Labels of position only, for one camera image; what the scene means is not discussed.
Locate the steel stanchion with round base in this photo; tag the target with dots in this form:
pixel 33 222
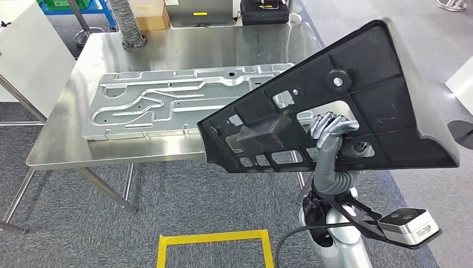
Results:
pixel 85 35

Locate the stainless steel workbench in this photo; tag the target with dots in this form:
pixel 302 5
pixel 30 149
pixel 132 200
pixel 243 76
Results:
pixel 184 48

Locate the white cabinet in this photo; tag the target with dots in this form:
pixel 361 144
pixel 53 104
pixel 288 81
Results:
pixel 33 55

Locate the steel side table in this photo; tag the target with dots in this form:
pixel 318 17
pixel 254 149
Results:
pixel 22 107

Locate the black camera bracket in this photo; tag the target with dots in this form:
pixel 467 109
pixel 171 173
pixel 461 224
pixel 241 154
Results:
pixel 354 216

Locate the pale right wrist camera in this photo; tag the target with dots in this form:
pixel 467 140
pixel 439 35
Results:
pixel 406 223

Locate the white display plinth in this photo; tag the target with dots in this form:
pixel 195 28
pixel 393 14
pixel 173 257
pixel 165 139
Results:
pixel 463 87

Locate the grey laptop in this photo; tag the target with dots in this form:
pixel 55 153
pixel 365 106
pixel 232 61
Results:
pixel 199 13

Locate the cardboard box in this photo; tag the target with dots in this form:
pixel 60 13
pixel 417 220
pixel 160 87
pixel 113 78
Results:
pixel 151 16

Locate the stamped aluminium plate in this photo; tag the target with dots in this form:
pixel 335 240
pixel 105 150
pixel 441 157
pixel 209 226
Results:
pixel 147 107

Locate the silver stanchion base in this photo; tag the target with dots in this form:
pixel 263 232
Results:
pixel 452 4

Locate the green plastic crate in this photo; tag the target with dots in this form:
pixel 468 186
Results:
pixel 66 3

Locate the black carrying case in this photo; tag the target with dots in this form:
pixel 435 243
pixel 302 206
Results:
pixel 264 14

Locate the blue cart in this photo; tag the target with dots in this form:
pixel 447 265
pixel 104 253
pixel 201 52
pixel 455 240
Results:
pixel 99 9

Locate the black plastic panel part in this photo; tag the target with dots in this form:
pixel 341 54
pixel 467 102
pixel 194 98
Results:
pixel 369 111

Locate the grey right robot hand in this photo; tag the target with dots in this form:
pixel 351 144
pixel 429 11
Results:
pixel 327 148

